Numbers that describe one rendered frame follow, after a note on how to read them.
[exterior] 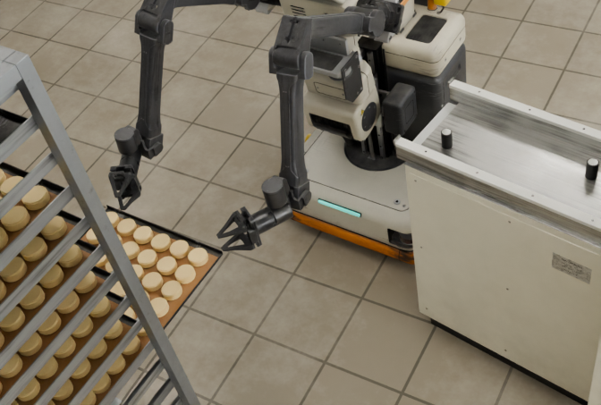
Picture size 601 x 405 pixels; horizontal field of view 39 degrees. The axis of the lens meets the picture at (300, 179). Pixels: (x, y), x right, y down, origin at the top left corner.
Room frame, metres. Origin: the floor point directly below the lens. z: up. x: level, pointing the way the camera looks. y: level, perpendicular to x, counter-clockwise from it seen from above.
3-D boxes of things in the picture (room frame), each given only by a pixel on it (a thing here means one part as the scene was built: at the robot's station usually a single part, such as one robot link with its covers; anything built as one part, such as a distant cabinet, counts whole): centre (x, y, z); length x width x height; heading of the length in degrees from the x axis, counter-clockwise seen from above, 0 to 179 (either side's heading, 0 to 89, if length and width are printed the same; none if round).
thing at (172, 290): (1.32, 0.37, 0.96); 0.05 x 0.05 x 0.02
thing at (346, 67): (2.14, -0.14, 0.92); 0.28 x 0.16 x 0.22; 49
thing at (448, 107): (1.81, -0.42, 0.77); 0.24 x 0.04 x 0.14; 132
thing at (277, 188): (1.53, 0.05, 0.99); 0.12 x 0.09 x 0.11; 141
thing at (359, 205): (2.36, -0.33, 0.16); 0.67 x 0.64 x 0.25; 139
